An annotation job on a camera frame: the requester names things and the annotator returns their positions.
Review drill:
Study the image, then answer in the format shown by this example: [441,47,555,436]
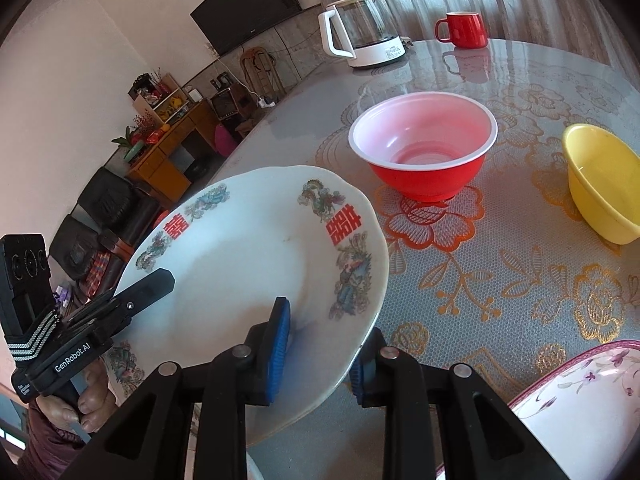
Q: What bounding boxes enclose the white glass electric kettle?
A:
[318,0,408,69]

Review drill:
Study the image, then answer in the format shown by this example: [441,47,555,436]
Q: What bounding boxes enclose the striped colourful cloth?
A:
[81,249,122,302]

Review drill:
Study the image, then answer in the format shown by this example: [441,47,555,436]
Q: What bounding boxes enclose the red mug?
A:
[434,11,488,50]

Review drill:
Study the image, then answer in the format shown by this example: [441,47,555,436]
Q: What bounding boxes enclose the wooden chair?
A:
[235,46,290,136]

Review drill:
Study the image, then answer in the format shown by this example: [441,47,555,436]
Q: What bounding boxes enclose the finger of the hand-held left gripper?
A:
[62,268,176,333]

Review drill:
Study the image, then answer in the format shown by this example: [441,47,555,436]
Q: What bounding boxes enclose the wooden cabinet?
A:
[122,97,221,201]

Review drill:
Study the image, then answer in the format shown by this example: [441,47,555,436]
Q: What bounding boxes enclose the person's left hand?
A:
[35,359,120,436]

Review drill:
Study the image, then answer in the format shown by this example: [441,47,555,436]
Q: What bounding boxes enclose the white plate with pink rim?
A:
[507,339,640,480]

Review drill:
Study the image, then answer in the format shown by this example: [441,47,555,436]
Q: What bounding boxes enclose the black sofa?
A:
[50,166,163,306]

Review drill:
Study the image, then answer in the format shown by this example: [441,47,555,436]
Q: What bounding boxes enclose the small wooden shelf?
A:
[130,73,185,126]

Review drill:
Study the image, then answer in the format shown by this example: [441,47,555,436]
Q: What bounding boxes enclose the person's left forearm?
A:
[15,402,108,480]

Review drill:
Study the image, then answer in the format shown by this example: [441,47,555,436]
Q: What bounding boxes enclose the black speaker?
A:
[209,86,239,122]

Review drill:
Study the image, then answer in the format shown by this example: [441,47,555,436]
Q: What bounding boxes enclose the yellow plastic bowl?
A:
[561,123,640,246]

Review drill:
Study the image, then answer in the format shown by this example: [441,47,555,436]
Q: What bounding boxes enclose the black wall television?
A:
[190,0,303,57]

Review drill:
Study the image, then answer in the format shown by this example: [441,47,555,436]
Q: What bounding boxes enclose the white plate with red print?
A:
[102,164,390,448]

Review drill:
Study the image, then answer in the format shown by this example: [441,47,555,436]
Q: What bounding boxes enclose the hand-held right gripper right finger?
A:
[348,327,576,480]

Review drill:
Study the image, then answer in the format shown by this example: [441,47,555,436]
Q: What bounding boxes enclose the lace floral tablecloth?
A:
[220,40,640,480]

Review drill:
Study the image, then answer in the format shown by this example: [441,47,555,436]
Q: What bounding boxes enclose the red plastic bowl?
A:
[348,92,499,204]

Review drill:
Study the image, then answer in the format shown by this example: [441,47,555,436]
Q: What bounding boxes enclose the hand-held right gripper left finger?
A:
[65,296,293,480]

